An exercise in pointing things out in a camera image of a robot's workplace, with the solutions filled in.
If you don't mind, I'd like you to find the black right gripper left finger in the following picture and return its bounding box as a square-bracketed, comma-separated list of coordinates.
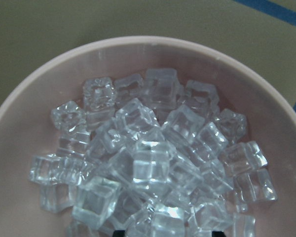
[112, 230, 126, 237]

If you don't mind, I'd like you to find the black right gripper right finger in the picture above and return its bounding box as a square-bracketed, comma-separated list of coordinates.
[212, 231, 226, 237]

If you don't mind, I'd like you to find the pile of clear ice cubes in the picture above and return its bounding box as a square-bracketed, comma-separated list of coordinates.
[29, 68, 277, 237]

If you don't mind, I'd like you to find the pink bowl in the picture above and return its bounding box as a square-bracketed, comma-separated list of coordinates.
[0, 36, 296, 237]

